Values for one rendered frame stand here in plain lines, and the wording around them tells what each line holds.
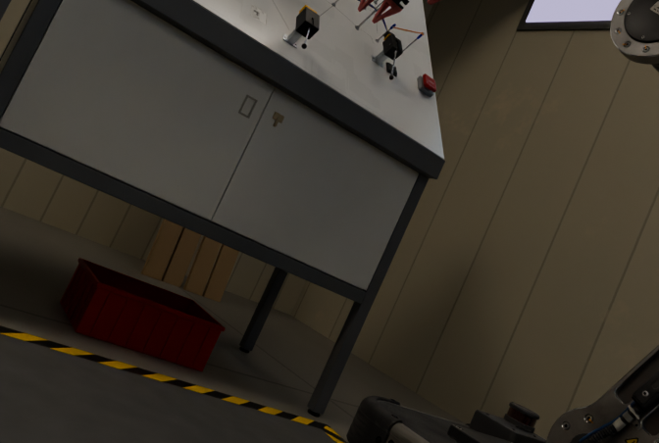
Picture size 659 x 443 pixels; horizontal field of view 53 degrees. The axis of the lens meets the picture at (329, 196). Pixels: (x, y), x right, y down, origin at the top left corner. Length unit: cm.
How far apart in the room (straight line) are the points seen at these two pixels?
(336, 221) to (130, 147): 62
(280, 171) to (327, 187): 15
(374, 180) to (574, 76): 209
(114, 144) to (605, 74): 273
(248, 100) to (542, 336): 204
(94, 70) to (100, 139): 16
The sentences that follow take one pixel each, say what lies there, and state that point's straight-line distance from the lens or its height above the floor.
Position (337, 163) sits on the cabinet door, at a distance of 190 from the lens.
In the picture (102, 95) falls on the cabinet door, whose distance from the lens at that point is 167.
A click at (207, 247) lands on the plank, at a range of 350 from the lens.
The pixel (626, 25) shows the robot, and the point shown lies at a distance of 146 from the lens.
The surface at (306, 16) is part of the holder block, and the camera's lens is 178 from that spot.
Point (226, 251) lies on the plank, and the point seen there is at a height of 26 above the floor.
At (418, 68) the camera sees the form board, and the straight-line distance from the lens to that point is 230.
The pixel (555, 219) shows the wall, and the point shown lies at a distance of 350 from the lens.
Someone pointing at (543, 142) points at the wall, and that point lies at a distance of 374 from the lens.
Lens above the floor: 44
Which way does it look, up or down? 5 degrees up
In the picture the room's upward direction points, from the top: 25 degrees clockwise
